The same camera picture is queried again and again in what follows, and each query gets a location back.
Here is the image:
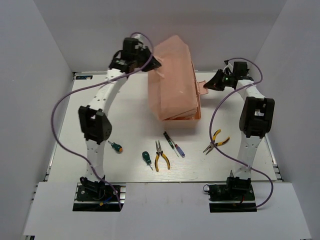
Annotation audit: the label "yellow black small pliers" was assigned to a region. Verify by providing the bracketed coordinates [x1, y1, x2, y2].
[203, 129, 230, 155]

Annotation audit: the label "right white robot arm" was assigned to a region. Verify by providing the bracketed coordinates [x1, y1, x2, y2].
[203, 57, 275, 181]

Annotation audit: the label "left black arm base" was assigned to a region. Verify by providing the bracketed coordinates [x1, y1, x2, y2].
[72, 183, 126, 212]

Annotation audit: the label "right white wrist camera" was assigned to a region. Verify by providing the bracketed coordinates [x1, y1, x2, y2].
[222, 60, 234, 76]

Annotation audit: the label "black green precision screwdriver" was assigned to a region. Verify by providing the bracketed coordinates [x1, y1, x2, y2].
[163, 131, 179, 157]

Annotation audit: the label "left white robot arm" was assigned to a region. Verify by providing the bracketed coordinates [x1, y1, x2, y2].
[78, 33, 161, 200]

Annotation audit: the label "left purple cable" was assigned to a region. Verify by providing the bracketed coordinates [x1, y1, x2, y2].
[51, 31, 155, 211]

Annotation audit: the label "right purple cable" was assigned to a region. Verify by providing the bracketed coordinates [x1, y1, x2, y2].
[208, 57, 275, 208]

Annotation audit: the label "yellow long nose pliers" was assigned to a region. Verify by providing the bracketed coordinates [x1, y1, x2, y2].
[154, 140, 171, 172]

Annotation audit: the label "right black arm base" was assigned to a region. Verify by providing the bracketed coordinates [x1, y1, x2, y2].
[202, 183, 257, 213]

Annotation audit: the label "purple cable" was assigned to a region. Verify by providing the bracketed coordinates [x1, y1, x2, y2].
[208, 57, 275, 208]
[51, 31, 155, 211]

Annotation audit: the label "stubby green orange screwdriver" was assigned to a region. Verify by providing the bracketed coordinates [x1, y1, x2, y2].
[107, 140, 123, 153]

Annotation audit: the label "pink plastic toolbox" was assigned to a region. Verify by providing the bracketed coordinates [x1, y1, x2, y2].
[147, 35, 209, 130]

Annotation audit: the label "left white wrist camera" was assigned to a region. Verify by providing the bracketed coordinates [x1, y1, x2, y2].
[131, 33, 146, 49]

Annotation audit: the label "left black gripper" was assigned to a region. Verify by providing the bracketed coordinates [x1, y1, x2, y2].
[131, 44, 161, 71]

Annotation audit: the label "blue handled small screwdriver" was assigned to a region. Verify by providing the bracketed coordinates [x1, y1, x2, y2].
[174, 144, 185, 158]

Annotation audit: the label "stubby dark green screwdriver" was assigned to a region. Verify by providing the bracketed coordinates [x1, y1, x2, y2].
[142, 151, 153, 170]

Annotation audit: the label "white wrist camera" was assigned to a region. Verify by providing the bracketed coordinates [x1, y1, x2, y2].
[131, 33, 146, 49]
[222, 60, 234, 76]

